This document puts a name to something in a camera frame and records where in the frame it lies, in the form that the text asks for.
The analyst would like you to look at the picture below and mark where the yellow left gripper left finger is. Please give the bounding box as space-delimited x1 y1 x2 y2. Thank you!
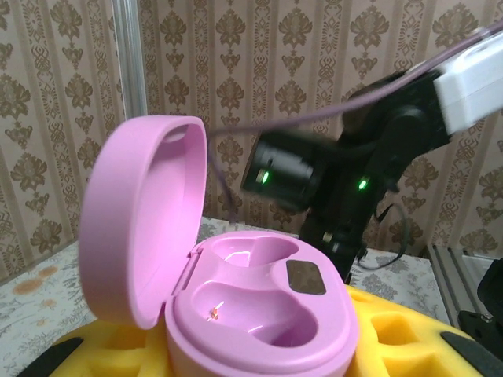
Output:
19 317 174 377

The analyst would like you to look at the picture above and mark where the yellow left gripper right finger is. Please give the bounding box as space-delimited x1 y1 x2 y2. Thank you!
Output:
345 284 503 377

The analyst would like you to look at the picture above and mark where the pink earbud charging case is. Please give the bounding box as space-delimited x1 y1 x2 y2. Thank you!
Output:
78 113 361 377

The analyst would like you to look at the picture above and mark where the floral patterned table cover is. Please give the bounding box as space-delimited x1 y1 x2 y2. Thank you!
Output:
0 214 464 377

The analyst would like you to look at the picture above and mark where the aluminium frame rail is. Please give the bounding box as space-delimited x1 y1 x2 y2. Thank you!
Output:
427 243 503 329

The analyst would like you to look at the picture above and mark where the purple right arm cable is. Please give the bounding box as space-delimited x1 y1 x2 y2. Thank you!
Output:
206 21 503 225

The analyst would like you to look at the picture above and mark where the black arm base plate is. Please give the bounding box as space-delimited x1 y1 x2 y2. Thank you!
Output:
458 261 503 357

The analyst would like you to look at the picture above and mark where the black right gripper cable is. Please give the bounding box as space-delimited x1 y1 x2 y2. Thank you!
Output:
359 203 410 273

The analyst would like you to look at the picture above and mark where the aluminium frame post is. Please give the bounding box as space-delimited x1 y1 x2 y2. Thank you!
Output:
111 0 149 126

